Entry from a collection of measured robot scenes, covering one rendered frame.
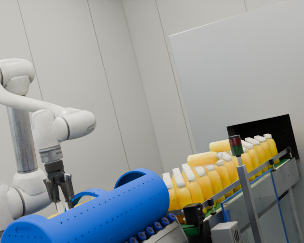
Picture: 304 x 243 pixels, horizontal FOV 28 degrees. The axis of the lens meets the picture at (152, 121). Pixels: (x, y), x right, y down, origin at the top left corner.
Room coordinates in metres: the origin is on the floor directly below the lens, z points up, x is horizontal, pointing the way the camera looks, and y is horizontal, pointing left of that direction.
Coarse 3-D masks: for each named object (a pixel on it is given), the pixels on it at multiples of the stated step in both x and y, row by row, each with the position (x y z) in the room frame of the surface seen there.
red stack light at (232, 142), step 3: (234, 138) 3.12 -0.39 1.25; (237, 138) 3.12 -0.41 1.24; (240, 138) 3.14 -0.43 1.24; (231, 141) 3.13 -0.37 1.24; (234, 141) 3.12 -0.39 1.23; (237, 141) 3.12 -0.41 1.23; (240, 141) 3.13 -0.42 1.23; (231, 144) 3.13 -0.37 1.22; (234, 144) 3.12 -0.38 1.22; (237, 144) 3.12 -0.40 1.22; (240, 144) 3.13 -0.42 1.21
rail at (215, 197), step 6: (282, 150) 4.22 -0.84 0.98; (276, 156) 4.08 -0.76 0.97; (264, 162) 3.87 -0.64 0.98; (258, 168) 3.76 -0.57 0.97; (252, 174) 3.66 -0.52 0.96; (228, 186) 3.33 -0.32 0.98; (234, 186) 3.39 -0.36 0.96; (222, 192) 3.25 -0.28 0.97; (210, 198) 3.11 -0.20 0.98; (216, 198) 3.17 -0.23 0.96; (204, 204) 3.04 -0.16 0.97
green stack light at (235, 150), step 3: (231, 147) 3.13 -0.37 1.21; (234, 147) 3.12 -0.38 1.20; (237, 147) 3.12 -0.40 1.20; (240, 147) 3.12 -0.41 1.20; (231, 150) 3.14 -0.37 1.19; (234, 150) 3.12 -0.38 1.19; (237, 150) 3.12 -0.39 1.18; (240, 150) 3.12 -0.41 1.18; (243, 150) 3.14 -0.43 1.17; (234, 153) 3.13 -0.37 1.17; (237, 153) 3.12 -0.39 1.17; (240, 153) 3.12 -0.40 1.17
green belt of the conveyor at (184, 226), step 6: (282, 162) 4.21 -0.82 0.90; (270, 168) 4.09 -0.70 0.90; (234, 192) 3.54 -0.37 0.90; (216, 204) 3.31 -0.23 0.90; (210, 210) 3.19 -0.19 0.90; (216, 210) 3.16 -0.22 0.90; (186, 228) 2.98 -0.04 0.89; (186, 234) 2.98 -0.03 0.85; (192, 234) 2.97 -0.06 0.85; (198, 234) 2.95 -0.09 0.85
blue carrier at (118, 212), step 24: (96, 192) 2.55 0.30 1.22; (120, 192) 2.62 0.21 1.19; (144, 192) 2.73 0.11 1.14; (168, 192) 2.90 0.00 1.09; (24, 216) 2.26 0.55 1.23; (72, 216) 2.31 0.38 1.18; (96, 216) 2.40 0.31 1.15; (120, 216) 2.52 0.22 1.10; (144, 216) 2.69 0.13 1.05; (0, 240) 2.28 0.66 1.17; (24, 240) 2.22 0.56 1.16; (48, 240) 2.16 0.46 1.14; (72, 240) 2.23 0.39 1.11; (96, 240) 2.36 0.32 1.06; (120, 240) 2.54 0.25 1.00
